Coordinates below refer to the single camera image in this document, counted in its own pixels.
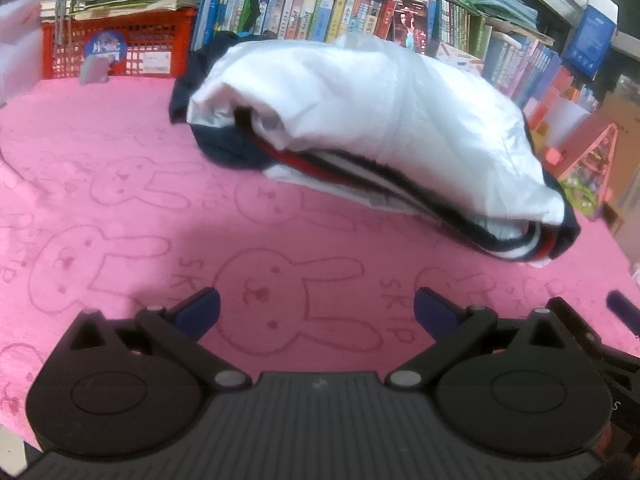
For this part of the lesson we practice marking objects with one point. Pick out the pink toy house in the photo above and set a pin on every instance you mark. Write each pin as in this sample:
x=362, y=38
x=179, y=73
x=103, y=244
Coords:
x=590, y=170

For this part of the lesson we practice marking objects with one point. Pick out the row of books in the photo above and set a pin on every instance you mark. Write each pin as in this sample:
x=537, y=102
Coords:
x=310, y=10

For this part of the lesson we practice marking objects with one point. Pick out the white and navy jacket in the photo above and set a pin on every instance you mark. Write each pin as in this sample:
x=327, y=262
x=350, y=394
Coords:
x=375, y=110

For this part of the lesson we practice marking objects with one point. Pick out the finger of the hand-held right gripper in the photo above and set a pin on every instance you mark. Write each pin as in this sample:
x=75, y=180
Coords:
x=625, y=312
x=580, y=322

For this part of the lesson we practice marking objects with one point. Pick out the pink bunny-print blanket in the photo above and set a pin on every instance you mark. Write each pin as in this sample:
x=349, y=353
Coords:
x=125, y=235

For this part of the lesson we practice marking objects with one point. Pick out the blue cardboard box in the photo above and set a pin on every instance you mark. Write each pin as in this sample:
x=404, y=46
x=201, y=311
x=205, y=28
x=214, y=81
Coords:
x=592, y=40

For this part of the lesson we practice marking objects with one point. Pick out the brown cardboard box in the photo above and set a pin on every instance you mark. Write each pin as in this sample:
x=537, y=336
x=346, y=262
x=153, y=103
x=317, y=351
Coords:
x=625, y=115

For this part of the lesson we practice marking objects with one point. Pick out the round blue badge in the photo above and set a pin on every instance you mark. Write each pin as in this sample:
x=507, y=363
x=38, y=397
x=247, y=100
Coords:
x=105, y=46

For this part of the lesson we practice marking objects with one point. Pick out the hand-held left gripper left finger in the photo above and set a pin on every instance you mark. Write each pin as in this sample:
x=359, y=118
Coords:
x=200, y=312

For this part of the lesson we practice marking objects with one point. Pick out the red plastic basket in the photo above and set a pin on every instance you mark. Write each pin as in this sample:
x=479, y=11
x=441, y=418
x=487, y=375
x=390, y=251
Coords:
x=165, y=35

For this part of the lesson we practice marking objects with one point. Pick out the white plastic bag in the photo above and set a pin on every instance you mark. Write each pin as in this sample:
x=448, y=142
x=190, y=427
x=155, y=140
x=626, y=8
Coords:
x=17, y=45

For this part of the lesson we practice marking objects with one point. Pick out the white paper sheet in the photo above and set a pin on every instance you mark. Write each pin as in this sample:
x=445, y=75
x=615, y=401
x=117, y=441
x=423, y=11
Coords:
x=560, y=120

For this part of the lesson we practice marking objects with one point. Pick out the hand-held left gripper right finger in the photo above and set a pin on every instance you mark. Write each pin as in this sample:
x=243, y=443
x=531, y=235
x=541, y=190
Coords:
x=435, y=317

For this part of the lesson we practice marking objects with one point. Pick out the stack of teal cloths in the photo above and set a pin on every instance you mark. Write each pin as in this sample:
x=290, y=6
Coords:
x=505, y=5

